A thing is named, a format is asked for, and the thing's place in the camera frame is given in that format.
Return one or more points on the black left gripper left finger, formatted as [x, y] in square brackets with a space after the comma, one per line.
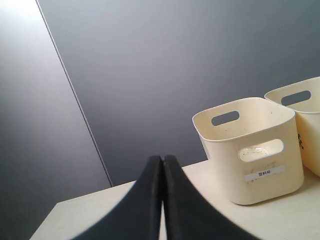
[137, 216]

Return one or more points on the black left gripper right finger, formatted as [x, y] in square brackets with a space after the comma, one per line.
[188, 215]

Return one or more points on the cream left storage bin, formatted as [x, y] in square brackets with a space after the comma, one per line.
[252, 144]

